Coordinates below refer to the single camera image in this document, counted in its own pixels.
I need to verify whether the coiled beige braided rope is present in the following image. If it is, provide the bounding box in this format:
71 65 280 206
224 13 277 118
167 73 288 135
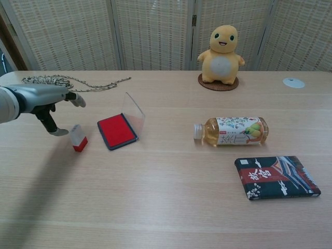
21 74 132 93

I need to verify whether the woven folding screen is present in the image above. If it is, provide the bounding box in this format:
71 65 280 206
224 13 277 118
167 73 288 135
0 0 332 72

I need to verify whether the yellow plush toy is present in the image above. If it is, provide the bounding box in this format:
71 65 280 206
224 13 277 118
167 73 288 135
197 24 246 85

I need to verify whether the dark printed book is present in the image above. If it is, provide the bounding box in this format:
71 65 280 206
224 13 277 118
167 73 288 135
234 156 322 201

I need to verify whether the white and red stamp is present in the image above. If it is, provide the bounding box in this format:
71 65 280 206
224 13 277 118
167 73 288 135
70 124 89 153

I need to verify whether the dark object with white cable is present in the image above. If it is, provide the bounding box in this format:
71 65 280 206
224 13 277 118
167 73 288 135
0 51 7 76

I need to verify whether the round brown woven coaster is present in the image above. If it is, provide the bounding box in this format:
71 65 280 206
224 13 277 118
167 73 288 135
198 73 239 92

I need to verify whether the red ink pad with clear lid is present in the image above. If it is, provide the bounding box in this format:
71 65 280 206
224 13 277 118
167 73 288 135
97 92 146 151

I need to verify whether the green tea plastic bottle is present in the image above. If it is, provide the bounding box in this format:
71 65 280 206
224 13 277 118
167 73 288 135
193 116 270 148

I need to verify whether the white round table grommet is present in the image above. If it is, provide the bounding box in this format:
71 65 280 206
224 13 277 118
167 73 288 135
282 77 305 89

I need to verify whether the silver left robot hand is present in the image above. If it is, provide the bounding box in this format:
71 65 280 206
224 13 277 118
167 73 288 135
5 84 87 137

